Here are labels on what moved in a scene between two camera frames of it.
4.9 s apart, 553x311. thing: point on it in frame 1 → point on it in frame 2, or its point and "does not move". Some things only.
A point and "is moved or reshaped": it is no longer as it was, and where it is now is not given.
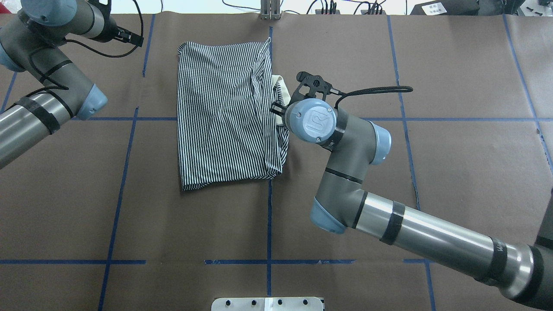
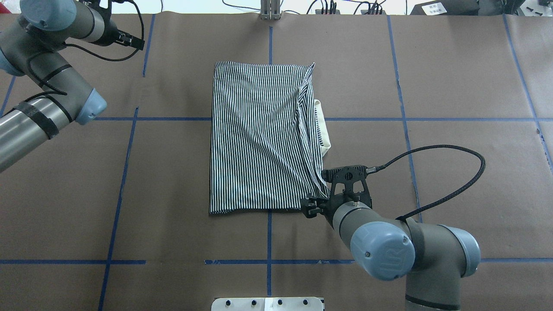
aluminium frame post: x=270 y=10 does not move
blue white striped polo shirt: x=228 y=132 is moved or reshaped
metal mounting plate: x=268 y=304 does not move
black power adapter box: x=447 y=7 does not move
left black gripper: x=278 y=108 → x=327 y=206
